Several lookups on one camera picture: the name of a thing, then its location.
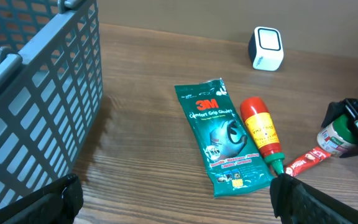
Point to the white barcode scanner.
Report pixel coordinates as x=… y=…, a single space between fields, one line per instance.
x=265 y=49

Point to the green 3M gloves packet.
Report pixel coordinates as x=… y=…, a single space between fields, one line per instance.
x=231 y=158

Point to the green lid jar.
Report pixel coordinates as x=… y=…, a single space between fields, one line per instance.
x=336 y=138

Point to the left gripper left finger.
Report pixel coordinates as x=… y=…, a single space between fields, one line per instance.
x=57 y=202

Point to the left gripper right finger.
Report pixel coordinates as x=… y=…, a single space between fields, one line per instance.
x=296 y=202

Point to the grey plastic shopping basket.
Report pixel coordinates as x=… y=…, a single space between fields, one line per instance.
x=51 y=88

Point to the red sauce bottle green cap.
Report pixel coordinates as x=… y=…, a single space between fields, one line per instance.
x=259 y=124

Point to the red coffee stick sachet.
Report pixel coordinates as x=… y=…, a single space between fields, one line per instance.
x=306 y=161

